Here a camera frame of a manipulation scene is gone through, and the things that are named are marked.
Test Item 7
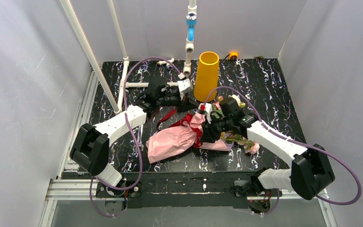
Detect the red printed ribbon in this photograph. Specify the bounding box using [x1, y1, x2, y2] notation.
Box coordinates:
[156, 108, 203, 148]

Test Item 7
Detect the pink paper flower bouquet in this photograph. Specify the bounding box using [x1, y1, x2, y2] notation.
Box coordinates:
[146, 113, 260, 164]

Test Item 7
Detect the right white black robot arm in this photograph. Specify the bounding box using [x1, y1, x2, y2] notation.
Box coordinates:
[198, 97, 335, 200]

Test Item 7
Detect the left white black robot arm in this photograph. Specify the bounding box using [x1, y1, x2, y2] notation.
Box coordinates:
[69, 79, 198, 190]

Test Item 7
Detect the small white pipe elbow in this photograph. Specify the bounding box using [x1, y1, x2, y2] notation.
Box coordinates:
[157, 58, 175, 70]

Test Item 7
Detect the yellow cylindrical vase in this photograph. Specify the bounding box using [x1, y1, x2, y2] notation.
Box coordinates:
[194, 51, 219, 103]

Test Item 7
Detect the silver open-end wrench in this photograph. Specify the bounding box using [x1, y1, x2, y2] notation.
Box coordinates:
[137, 125, 144, 151]

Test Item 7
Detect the orange round button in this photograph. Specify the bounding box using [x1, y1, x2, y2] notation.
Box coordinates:
[224, 52, 239, 60]

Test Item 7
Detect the blue pipe valve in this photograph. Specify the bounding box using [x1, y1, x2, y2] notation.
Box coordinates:
[186, 12, 197, 42]

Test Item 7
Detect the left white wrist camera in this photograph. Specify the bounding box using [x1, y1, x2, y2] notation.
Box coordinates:
[177, 78, 193, 100]

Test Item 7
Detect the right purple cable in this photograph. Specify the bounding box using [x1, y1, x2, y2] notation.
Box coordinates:
[202, 86, 363, 216]

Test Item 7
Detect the purple cable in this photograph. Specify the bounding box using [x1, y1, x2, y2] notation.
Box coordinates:
[202, 86, 363, 216]
[88, 56, 183, 218]

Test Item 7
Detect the white PVC pipe frame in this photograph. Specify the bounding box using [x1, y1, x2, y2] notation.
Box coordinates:
[59, 0, 198, 116]

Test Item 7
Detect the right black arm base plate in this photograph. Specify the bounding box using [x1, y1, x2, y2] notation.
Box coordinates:
[230, 180, 277, 200]

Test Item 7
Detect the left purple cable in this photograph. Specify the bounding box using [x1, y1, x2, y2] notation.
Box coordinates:
[88, 56, 183, 218]

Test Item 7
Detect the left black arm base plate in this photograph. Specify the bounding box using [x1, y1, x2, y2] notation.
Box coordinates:
[91, 182, 143, 199]

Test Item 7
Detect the aluminium extrusion frame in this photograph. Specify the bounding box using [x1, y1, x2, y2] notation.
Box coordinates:
[39, 69, 337, 227]

